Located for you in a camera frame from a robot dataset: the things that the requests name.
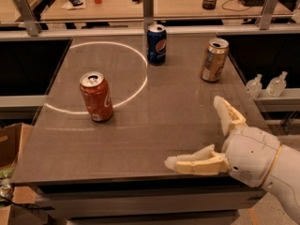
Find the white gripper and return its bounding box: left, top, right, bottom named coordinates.
left=164, top=96, right=280, bottom=188

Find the red coke can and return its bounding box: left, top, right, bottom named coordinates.
left=80, top=71, right=113, bottom=122

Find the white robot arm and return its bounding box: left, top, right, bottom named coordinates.
left=165, top=96, right=300, bottom=224

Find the gold soda can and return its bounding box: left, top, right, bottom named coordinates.
left=200, top=37, right=229, bottom=83

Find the blue pepsi can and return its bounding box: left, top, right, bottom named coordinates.
left=147, top=24, right=167, bottom=65

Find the clear sanitizer bottle left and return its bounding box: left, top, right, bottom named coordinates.
left=246, top=74, right=263, bottom=99

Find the clear sanitizer bottle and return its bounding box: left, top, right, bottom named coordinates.
left=266, top=71, right=288, bottom=97
left=246, top=74, right=263, bottom=99

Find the clear sanitizer bottle right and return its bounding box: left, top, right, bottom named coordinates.
left=266, top=71, right=288, bottom=97

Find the black mesh cup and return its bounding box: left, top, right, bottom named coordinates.
left=202, top=0, right=217, bottom=10

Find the brown cardboard box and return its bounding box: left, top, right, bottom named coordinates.
left=0, top=123, right=33, bottom=170

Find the right metal bracket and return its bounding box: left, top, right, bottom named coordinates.
left=255, top=0, right=278, bottom=30

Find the metal bracket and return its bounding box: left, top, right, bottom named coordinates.
left=255, top=0, right=278, bottom=30
left=13, top=0, right=41, bottom=37
left=142, top=0, right=154, bottom=32

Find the black cable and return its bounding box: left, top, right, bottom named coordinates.
left=221, top=0, right=252, bottom=12

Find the middle metal bracket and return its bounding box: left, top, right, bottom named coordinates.
left=142, top=0, right=154, bottom=32

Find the left metal bracket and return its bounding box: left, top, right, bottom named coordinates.
left=13, top=0, right=41, bottom=37

